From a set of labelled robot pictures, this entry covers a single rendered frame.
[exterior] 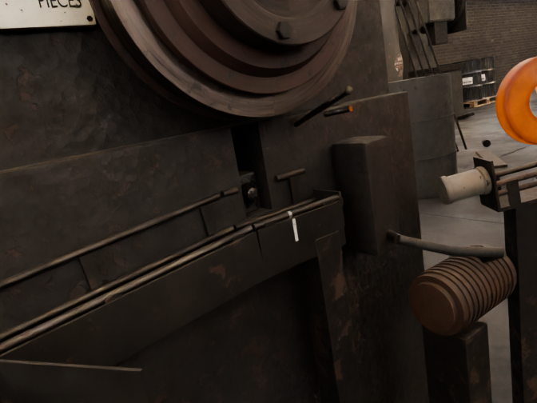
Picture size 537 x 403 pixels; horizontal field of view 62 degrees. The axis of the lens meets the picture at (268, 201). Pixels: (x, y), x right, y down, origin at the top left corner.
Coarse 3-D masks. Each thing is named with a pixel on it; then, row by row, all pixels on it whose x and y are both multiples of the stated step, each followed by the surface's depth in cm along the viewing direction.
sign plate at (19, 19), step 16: (0, 0) 60; (16, 0) 62; (32, 0) 63; (48, 0) 64; (64, 0) 65; (80, 0) 66; (0, 16) 61; (16, 16) 62; (32, 16) 63; (48, 16) 64; (64, 16) 65; (80, 16) 66
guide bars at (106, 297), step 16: (304, 208) 78; (256, 224) 73; (272, 224) 74; (224, 240) 69; (192, 256) 66; (160, 272) 63; (128, 288) 61; (96, 304) 59; (64, 320) 56; (16, 336) 54; (32, 336) 54; (0, 352) 53
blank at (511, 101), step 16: (528, 64) 76; (512, 80) 77; (528, 80) 77; (496, 96) 80; (512, 96) 77; (528, 96) 77; (496, 112) 80; (512, 112) 78; (528, 112) 78; (512, 128) 78; (528, 128) 78
